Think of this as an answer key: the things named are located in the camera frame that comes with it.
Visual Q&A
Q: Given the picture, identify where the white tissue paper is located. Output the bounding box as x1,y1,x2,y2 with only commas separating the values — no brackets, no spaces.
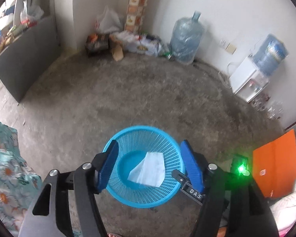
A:
128,152,166,187

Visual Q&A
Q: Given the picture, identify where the patterned cardboard box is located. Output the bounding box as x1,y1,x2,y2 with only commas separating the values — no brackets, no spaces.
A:
110,31,164,57

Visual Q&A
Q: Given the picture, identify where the white plastic bag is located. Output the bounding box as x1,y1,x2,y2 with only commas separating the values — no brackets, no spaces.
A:
95,6,123,34

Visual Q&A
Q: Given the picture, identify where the orange folder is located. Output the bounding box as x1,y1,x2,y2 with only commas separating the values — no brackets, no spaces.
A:
252,130,296,198

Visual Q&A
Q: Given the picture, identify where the floral teal bed quilt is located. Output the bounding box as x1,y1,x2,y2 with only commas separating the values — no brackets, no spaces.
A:
0,122,42,236

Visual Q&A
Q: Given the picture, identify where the dark grey cabinet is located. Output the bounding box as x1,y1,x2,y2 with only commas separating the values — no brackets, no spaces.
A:
0,16,61,102

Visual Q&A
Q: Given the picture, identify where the white water dispenser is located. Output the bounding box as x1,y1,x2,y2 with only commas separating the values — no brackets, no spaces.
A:
229,57,269,103

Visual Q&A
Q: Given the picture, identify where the blue plastic waste basket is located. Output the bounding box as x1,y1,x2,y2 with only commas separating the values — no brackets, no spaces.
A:
106,125,185,209

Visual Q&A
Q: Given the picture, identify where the large clear water jug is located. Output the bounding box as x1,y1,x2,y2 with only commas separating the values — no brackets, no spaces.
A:
169,11,205,65

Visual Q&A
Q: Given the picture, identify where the blue water dispenser bottle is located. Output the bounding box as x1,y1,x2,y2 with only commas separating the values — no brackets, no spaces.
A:
252,34,288,77

